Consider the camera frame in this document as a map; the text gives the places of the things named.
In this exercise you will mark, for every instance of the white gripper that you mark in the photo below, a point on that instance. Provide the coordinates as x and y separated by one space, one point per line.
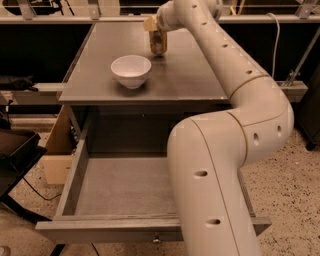
164 17

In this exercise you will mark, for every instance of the black tray on stand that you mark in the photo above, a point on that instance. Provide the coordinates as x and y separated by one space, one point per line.
19 152

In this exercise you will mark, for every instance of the white ceramic bowl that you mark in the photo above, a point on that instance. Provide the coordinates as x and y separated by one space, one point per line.
131 71

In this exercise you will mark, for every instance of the open grey top drawer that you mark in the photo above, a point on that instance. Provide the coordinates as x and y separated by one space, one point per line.
114 199

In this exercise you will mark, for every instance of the grey wooden cabinet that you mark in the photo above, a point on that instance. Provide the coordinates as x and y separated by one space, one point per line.
137 122

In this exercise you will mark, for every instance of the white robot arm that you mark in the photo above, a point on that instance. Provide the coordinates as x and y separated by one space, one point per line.
206 151

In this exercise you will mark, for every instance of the cardboard box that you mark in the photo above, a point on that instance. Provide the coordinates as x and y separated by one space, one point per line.
58 158

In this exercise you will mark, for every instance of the grey metal rail frame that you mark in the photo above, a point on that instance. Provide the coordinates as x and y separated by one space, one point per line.
66 19

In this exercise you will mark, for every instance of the round metal drawer knob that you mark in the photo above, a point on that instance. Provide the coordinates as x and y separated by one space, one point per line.
156 239

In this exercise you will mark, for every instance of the orange soda can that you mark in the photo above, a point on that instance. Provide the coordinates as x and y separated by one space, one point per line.
158 42

